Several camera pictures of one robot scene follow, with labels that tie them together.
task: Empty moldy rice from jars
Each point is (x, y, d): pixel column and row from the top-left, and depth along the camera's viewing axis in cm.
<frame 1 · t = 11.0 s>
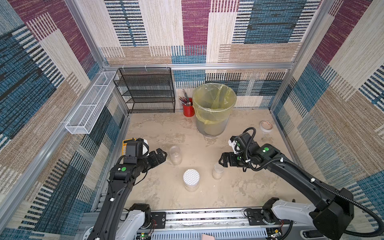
left hand: (161, 156, 76), fingers open
right hand: (229, 164, 77), fingers open
bin with yellow bag: (212, 104, 108), point 15 cm above the table
red pen holder cup: (189, 111, 116), point 6 cm above the table
pens in red cup: (184, 100, 114), point 13 cm above the table
empty clear plastic jar: (175, 155, 89), point 9 cm above the table
jar with patterned white lid: (191, 178, 76), point 13 cm above the table
small jar with rice: (218, 172, 85), point 6 cm above the table
tape roll: (266, 126, 112), on the table

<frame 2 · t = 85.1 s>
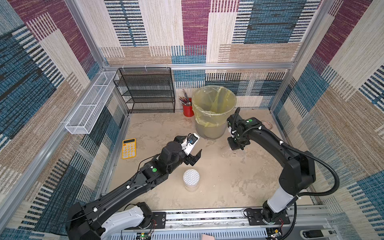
left hand: (193, 142, 72), fingers open
right hand: (238, 148, 85), fingers closed
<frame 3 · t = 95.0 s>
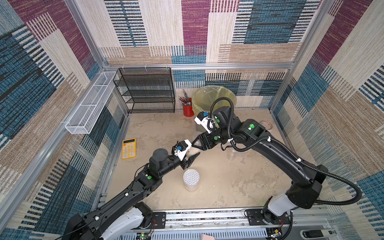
left hand: (194, 146, 71), fingers open
right hand: (200, 143, 68), fingers open
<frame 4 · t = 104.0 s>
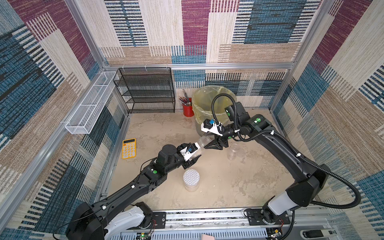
left hand: (196, 148, 75), fingers open
right hand: (209, 140, 71), fingers open
